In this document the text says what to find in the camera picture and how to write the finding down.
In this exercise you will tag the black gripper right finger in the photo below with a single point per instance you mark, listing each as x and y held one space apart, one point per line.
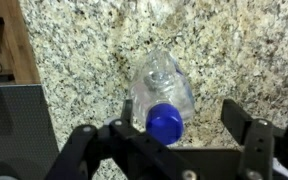
257 150

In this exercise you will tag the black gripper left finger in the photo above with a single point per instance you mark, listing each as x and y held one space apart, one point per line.
94 146

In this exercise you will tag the clear plastic bottle blue cap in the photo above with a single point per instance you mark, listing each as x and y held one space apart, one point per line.
164 123

